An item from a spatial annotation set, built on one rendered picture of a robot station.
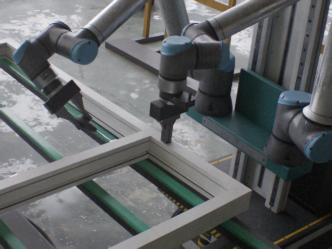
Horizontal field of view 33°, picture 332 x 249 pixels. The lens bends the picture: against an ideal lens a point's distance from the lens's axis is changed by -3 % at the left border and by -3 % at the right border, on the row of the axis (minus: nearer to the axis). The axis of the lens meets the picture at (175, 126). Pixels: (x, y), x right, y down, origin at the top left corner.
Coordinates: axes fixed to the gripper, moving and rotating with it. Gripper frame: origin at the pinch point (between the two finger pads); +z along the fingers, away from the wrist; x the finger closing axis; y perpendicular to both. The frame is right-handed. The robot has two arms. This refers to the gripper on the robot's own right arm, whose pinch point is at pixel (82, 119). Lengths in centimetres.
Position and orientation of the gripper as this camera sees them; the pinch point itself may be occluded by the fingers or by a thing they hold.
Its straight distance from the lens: 205.4
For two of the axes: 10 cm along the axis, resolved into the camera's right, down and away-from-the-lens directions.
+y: 3.7, -0.5, -9.3
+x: 6.8, -6.6, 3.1
